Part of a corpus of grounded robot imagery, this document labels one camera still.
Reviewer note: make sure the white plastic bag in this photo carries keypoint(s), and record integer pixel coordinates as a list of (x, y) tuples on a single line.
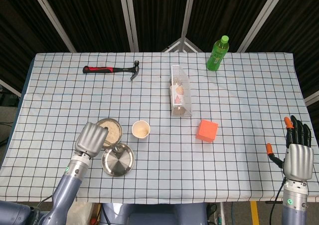
[(79, 213)]

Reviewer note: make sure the steel plate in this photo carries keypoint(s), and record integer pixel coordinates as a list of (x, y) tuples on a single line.
[(119, 162)]

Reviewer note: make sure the brown round pack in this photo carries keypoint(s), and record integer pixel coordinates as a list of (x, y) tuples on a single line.
[(179, 111)]

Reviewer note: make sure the green drink bottle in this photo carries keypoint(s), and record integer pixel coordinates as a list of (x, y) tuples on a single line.
[(216, 56)]

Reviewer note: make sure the steel bowl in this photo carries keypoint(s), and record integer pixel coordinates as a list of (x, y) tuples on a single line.
[(120, 132)]

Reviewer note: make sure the white paper cup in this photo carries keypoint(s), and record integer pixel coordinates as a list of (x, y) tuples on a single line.
[(140, 130)]

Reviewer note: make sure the white mesh basket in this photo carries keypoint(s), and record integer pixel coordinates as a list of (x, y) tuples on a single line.
[(180, 72)]

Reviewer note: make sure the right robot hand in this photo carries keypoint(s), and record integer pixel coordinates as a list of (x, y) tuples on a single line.
[(300, 162)]

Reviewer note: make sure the blue checkered tablecloth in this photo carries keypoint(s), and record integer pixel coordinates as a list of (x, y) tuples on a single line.
[(236, 97)]

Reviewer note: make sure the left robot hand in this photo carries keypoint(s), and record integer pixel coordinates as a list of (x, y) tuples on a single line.
[(91, 140)]

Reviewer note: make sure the red black claw hammer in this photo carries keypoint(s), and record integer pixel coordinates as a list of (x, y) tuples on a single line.
[(99, 69)]

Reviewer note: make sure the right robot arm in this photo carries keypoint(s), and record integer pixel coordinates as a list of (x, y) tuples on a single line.
[(295, 205)]

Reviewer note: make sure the white pack with red print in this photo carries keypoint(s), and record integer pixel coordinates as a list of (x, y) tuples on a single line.
[(178, 95)]

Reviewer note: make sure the white triangular screen foot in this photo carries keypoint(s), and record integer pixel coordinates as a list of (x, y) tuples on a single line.
[(183, 45)]

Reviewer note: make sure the black white-framed screen panel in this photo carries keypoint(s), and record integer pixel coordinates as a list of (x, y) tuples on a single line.
[(94, 15), (219, 10), (159, 15), (299, 30), (15, 35)]

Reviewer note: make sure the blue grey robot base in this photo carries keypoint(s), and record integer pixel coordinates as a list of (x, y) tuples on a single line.
[(154, 213)]

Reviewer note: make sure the orange cube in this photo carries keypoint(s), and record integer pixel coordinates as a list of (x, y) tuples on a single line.
[(206, 131)]

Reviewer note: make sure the metal spoon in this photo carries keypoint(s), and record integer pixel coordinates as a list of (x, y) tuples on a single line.
[(117, 149)]

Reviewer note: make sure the white rice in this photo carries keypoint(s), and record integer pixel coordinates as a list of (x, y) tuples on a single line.
[(114, 132)]

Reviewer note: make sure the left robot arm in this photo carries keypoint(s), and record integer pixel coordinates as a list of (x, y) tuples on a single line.
[(69, 185)]

